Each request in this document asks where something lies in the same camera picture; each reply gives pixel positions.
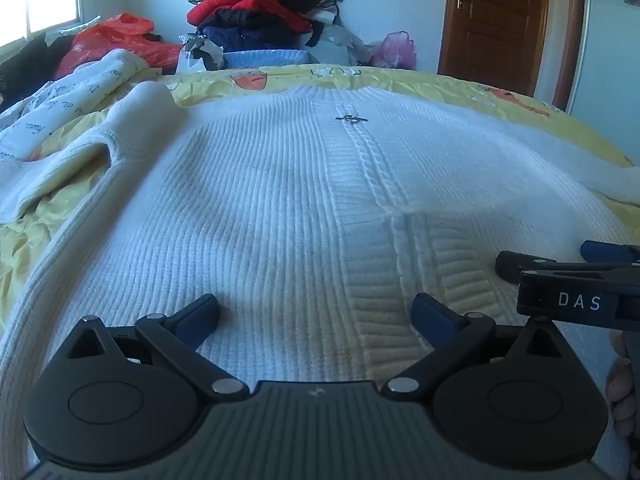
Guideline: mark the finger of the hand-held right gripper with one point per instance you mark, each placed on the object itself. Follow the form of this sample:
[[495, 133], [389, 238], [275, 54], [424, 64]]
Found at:
[[605, 251], [520, 262]]

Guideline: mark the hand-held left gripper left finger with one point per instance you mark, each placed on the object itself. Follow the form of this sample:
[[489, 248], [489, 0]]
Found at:
[[200, 316]]

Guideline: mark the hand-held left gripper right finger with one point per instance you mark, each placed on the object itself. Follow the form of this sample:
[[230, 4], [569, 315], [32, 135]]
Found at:
[[432, 317]]

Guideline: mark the white knit sweater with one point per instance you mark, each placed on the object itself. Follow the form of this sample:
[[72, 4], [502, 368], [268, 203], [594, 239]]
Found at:
[[250, 210]]

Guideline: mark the person's right hand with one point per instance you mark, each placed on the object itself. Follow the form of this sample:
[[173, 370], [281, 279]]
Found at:
[[620, 395]]

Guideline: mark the yellow carrot print bedsheet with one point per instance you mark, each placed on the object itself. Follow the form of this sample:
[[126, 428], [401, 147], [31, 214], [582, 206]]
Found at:
[[450, 85]]

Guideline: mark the brown wooden door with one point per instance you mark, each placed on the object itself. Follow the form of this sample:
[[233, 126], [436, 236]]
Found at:
[[495, 25]]

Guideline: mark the purple mesh bag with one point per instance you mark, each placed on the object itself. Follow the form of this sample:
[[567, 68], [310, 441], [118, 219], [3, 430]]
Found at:
[[395, 50]]

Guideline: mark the white plastic bag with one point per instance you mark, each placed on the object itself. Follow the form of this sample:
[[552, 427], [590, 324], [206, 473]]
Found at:
[[197, 62]]

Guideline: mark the white printed quilt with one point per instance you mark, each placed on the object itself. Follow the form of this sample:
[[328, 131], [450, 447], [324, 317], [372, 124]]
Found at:
[[75, 90]]

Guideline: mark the light blue knit garment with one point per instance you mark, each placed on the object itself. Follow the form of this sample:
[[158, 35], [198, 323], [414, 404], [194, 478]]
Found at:
[[265, 58]]

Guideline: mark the navy jacket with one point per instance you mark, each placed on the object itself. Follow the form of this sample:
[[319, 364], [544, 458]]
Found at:
[[240, 35]]

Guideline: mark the grey garment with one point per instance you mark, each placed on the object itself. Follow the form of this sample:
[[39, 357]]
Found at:
[[335, 42]]

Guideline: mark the red plastic bag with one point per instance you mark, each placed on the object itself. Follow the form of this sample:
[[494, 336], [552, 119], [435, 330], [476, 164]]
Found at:
[[115, 35]]

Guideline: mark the black cloth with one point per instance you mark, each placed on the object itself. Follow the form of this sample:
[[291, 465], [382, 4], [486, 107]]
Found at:
[[30, 60]]

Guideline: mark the brown wooden door frame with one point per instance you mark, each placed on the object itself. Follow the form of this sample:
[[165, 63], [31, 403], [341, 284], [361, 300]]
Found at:
[[570, 35]]

